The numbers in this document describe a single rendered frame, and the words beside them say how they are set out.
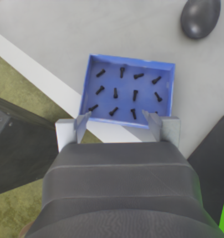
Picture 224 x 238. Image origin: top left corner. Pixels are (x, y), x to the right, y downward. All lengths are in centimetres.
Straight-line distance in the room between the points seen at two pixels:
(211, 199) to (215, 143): 7
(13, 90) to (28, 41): 113
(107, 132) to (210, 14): 23
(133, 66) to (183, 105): 10
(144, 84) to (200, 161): 14
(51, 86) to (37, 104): 105
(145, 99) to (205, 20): 15
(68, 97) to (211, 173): 23
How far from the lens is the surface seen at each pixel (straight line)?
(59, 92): 28
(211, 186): 28
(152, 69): 29
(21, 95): 141
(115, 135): 25
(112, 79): 27
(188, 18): 33
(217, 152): 28
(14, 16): 39
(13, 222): 142
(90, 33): 32
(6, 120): 45
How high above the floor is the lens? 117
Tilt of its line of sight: 79 degrees down
